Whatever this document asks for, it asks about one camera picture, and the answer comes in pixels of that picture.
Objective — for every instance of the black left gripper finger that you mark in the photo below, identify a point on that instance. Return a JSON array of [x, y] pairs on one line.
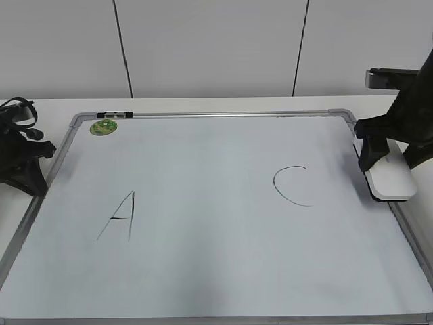
[[25, 176]]

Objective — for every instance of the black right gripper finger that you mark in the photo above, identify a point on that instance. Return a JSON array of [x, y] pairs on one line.
[[416, 155], [372, 150]]

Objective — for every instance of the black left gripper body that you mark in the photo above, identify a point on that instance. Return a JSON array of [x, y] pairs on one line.
[[16, 149]]

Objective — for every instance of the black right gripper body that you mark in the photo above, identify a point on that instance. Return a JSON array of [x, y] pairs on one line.
[[386, 127]]

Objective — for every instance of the white whiteboard eraser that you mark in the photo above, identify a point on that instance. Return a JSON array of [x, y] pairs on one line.
[[390, 179]]

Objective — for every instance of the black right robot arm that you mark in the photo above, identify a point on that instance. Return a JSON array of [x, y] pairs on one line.
[[408, 120]]

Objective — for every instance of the green round magnet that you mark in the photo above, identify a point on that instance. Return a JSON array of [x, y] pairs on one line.
[[103, 127]]

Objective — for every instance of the black silver marker pen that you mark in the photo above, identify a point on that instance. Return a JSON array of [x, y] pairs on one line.
[[114, 115]]

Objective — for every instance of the white magnetic whiteboard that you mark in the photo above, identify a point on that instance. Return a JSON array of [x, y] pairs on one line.
[[236, 218]]

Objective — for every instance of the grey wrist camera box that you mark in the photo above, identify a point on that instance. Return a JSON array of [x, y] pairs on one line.
[[389, 78]]

